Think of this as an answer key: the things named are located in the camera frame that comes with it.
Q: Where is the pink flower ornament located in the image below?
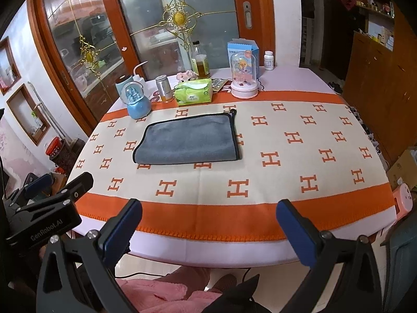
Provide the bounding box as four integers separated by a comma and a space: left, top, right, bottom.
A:
176, 71, 198, 83

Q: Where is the red bucket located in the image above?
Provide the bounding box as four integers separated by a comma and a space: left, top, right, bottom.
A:
45, 136, 65, 158

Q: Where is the glass oil bottle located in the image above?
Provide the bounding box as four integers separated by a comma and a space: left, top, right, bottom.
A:
191, 41, 212, 79

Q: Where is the grey teal chair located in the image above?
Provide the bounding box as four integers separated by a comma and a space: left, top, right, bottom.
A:
382, 224, 417, 313

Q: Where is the brown wooden cabinet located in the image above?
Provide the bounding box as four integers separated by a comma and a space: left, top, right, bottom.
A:
341, 0, 417, 172

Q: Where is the pink plastic stool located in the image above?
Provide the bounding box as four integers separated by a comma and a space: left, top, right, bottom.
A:
392, 183, 414, 223

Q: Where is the white charger with cable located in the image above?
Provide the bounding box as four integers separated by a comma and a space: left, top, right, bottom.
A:
132, 61, 150, 86

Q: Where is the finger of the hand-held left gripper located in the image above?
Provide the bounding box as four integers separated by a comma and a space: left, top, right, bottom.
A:
3, 173, 54, 210
49, 171, 94, 203

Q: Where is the pink fleece clothing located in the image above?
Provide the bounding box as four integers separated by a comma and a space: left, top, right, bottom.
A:
115, 266, 230, 313

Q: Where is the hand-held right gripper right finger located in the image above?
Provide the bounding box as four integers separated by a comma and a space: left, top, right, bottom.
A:
275, 199, 384, 313

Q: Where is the orange patterned cream blanket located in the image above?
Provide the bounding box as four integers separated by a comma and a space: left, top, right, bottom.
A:
73, 89, 397, 242

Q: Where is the blue snow globe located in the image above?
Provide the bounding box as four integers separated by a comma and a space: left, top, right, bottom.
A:
120, 81, 152, 120

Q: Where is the blue cardboard box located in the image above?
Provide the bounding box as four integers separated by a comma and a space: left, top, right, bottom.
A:
227, 40, 260, 79

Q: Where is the green wet wipes pack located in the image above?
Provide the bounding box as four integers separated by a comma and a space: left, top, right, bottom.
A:
173, 79, 214, 106

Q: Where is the black floor cable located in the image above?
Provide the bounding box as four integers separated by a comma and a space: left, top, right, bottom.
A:
126, 267, 256, 302

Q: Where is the row of shoes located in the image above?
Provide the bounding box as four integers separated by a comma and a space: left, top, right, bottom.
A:
345, 104, 389, 167

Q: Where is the silver door handle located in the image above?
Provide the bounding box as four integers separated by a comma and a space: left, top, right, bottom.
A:
242, 1, 253, 29

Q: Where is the silver metal can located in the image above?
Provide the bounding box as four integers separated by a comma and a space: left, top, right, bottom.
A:
155, 75, 173, 104

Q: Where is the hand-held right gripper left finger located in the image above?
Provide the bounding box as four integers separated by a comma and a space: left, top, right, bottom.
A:
36, 198, 143, 313

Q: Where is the grey towel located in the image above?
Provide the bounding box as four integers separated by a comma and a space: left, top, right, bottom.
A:
132, 108, 243, 165

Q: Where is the pink dome music box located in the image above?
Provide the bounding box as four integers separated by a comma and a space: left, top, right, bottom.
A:
230, 51, 260, 99

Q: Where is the wooden wall niche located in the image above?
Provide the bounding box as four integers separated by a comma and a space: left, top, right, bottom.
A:
0, 36, 22, 96
6, 83, 52, 146

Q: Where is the pale teal round humidifier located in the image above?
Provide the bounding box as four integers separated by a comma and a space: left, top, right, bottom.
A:
115, 75, 135, 100

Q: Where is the wooden framed glass door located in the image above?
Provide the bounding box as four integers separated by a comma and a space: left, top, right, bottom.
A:
27, 0, 145, 134
111, 0, 276, 83

